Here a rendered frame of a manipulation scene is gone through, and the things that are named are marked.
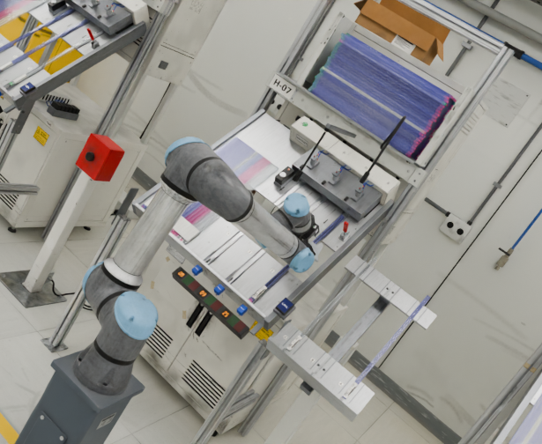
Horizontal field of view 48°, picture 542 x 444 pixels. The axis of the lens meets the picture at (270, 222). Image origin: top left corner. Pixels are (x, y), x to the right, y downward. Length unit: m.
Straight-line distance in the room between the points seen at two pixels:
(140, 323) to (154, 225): 0.25
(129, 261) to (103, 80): 3.64
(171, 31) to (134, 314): 1.91
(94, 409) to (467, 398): 2.74
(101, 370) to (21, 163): 1.77
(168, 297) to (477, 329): 1.97
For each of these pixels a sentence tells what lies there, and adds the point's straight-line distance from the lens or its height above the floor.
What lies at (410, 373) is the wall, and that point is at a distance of 3.97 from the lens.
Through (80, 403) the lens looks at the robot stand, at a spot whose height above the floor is 0.51.
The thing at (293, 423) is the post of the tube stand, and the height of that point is 0.45.
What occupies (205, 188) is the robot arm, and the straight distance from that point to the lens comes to 1.44.
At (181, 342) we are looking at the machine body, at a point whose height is 0.25.
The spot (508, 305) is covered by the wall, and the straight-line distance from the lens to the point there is 3.79.
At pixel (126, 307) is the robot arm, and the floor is 0.78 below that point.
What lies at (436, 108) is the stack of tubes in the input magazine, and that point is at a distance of 2.31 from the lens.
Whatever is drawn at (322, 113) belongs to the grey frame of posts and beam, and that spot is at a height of 1.35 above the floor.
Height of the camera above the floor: 1.52
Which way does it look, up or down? 15 degrees down
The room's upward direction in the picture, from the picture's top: 32 degrees clockwise
